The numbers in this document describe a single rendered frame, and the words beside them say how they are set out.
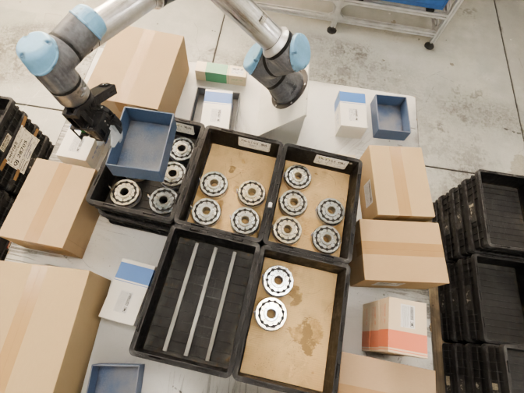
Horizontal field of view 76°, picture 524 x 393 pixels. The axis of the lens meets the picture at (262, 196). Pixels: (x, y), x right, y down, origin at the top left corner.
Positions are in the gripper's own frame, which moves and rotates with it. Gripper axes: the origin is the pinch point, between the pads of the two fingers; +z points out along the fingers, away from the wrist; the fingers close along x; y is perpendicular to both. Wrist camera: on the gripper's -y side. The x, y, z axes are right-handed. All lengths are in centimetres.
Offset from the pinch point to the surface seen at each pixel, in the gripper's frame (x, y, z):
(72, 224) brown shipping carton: -20.6, 21.8, 23.9
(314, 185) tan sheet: 60, -10, 38
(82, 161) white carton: -31.9, -5.8, 31.0
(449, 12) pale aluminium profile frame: 149, -197, 102
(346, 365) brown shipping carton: 75, 51, 37
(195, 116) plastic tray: 3, -41, 43
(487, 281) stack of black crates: 151, 4, 97
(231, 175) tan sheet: 27.9, -8.1, 33.8
